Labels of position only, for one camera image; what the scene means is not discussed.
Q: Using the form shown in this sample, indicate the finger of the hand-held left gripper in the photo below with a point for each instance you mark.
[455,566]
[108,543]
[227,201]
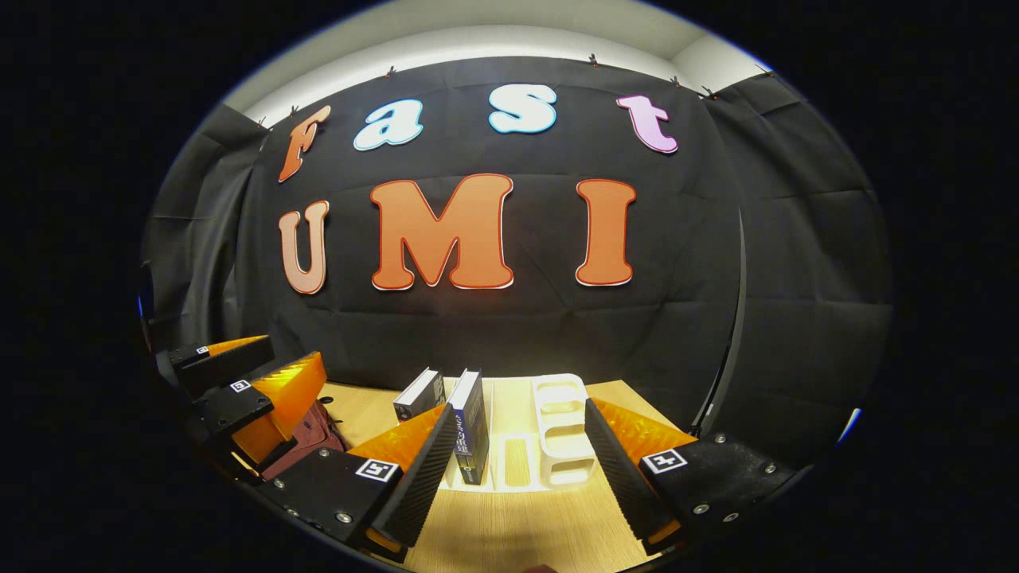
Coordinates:
[227,368]
[235,407]

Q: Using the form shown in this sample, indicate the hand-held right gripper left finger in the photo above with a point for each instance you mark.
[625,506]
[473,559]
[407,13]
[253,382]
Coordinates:
[426,477]

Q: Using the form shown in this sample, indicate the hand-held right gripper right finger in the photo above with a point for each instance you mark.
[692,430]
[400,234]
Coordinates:
[617,469]

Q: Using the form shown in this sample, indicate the white bookshelf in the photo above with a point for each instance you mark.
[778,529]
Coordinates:
[561,446]

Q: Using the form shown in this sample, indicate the blue cover book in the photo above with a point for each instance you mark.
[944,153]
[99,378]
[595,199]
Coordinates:
[471,426]

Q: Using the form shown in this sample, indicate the grey cover book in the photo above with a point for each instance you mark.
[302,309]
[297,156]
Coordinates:
[419,394]

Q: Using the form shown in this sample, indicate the red-brown schoolbag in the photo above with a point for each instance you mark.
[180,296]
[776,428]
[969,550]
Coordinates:
[314,442]

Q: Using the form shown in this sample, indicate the black backdrop cloth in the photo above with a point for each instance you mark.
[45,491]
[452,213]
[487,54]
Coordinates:
[557,334]

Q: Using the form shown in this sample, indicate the row of black cloth clips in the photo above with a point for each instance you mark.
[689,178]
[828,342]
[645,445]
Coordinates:
[592,60]

